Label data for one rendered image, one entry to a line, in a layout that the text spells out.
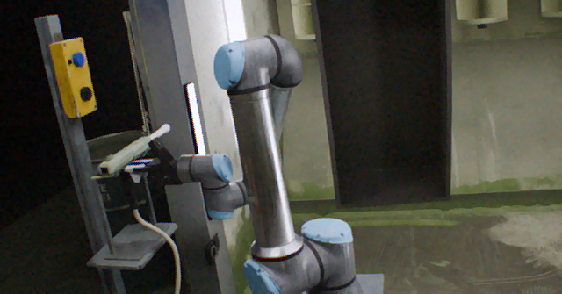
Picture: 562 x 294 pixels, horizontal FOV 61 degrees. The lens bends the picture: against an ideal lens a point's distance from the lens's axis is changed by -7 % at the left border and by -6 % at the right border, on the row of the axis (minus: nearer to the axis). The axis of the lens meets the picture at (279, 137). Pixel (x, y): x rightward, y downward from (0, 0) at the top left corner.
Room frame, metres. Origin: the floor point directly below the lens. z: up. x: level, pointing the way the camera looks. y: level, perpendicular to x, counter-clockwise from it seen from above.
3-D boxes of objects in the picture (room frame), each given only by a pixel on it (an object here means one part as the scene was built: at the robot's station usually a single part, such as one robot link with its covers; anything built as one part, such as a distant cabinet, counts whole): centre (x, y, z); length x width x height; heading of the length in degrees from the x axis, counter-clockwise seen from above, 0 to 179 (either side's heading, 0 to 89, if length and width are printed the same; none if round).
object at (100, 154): (2.79, 0.96, 0.86); 0.54 x 0.54 x 0.01
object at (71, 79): (1.67, 0.67, 1.42); 0.12 x 0.06 x 0.26; 165
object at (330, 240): (1.36, -0.10, 0.83); 0.17 x 0.15 x 0.18; 122
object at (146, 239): (1.65, 0.57, 0.95); 0.26 x 0.15 x 0.32; 165
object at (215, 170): (1.56, 0.23, 1.07); 0.12 x 0.09 x 0.10; 75
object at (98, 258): (1.66, 0.59, 0.78); 0.31 x 0.23 x 0.01; 165
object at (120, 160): (1.76, 0.51, 1.05); 0.49 x 0.05 x 0.23; 165
